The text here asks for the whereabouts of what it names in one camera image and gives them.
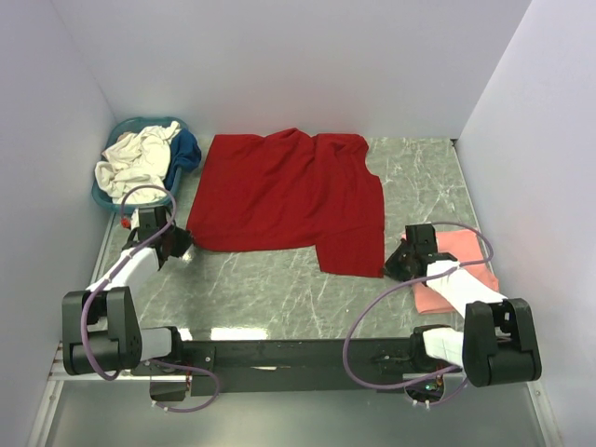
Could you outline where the red t shirt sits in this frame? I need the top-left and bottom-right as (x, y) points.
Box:
(187, 129), (385, 278)

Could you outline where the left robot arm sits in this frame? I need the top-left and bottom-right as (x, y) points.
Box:
(61, 206), (192, 380)

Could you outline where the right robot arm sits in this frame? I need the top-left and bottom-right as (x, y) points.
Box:
(384, 223), (542, 387)

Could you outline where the folded pink t shirt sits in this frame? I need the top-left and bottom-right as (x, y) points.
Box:
(413, 230), (506, 317)

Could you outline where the blue t shirt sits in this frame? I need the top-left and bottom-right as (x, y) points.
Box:
(164, 129), (202, 192)

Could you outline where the cream white t shirt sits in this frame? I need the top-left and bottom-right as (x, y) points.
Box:
(95, 121), (182, 204)

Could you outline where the teal laundry basket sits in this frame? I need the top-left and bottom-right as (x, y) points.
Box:
(91, 116), (188, 214)

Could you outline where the black base beam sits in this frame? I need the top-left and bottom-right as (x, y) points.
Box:
(131, 335), (448, 397)

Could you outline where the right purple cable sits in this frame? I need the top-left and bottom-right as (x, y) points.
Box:
(342, 221), (494, 411)

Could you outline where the purple cable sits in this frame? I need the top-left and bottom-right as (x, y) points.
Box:
(342, 221), (494, 411)
(79, 184), (221, 414)

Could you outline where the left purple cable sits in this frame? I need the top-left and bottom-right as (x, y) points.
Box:
(79, 184), (221, 414)

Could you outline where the aluminium rail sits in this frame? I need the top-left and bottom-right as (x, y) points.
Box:
(48, 342), (544, 383)

